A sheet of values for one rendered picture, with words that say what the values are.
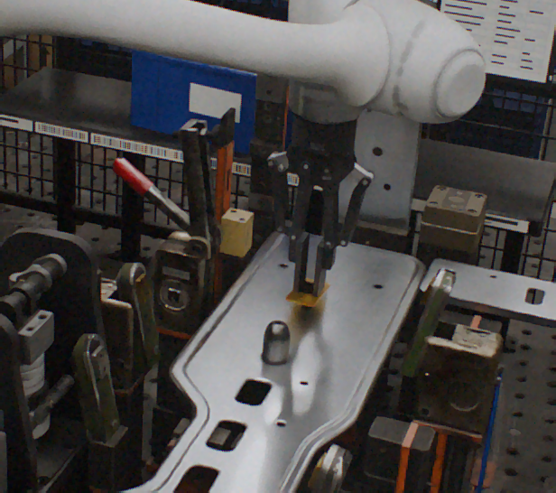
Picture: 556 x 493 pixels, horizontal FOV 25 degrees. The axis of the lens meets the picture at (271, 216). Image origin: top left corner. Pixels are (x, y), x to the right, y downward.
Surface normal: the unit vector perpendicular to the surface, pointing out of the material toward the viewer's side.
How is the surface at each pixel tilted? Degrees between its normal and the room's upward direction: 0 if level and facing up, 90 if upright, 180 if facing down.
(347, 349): 0
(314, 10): 82
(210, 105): 90
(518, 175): 0
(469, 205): 0
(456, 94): 91
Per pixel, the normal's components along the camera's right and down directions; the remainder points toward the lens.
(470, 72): 0.59, 0.48
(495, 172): 0.07, -0.89
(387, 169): -0.32, 0.40
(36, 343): 0.95, 0.20
